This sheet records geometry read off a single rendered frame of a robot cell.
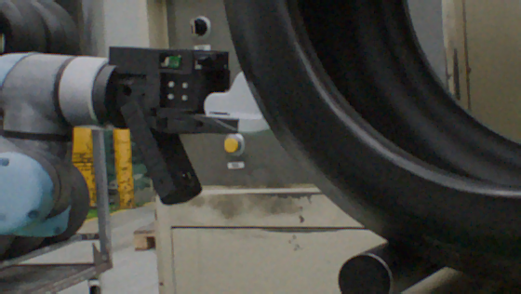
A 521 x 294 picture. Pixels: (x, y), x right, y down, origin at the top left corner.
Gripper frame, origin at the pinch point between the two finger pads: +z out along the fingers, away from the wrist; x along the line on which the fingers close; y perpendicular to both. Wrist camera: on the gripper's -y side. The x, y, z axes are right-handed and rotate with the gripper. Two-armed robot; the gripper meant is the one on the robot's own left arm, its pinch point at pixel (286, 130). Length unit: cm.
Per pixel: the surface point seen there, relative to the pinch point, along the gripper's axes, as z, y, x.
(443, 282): 13.9, -14.1, 7.6
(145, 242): -361, -141, 511
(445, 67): -5, 5, 62
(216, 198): -41, -18, 58
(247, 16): 1.4, 10.5, -11.2
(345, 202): 10.3, -4.6, -9.1
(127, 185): -545, -147, 749
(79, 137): -607, -104, 750
